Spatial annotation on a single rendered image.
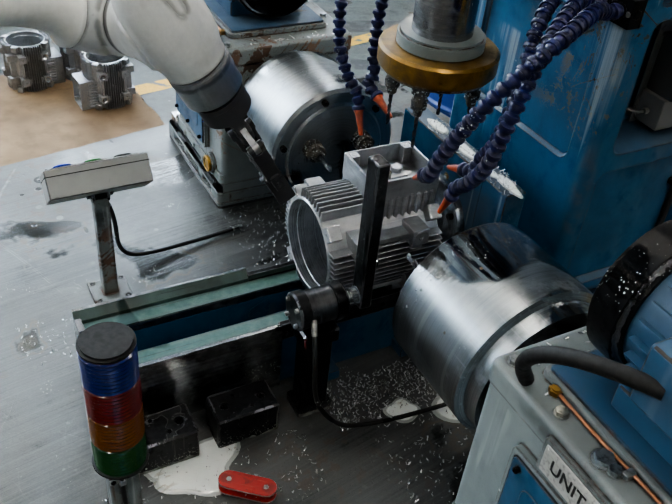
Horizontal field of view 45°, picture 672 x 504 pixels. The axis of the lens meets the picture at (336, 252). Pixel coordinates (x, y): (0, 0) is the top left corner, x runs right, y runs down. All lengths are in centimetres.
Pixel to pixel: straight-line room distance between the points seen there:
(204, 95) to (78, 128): 231
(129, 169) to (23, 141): 197
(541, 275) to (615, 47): 35
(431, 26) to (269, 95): 42
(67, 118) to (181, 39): 244
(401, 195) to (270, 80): 39
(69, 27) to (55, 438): 61
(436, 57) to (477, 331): 39
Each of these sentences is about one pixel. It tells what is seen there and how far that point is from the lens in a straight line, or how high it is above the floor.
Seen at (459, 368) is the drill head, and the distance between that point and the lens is 106.
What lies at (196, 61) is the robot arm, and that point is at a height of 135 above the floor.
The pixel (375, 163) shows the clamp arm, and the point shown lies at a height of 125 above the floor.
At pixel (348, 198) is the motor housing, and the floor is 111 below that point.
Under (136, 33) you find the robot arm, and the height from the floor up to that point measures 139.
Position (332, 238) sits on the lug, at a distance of 122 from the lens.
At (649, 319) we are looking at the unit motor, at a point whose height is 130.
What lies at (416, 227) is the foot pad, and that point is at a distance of 128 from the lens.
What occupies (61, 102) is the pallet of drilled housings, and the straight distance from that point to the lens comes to 360.
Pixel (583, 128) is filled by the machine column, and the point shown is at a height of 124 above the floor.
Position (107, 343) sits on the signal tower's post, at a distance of 86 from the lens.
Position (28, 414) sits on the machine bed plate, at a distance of 138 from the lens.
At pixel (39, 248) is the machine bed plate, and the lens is 169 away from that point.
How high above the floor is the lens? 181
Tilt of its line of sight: 38 degrees down
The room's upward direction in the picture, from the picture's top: 6 degrees clockwise
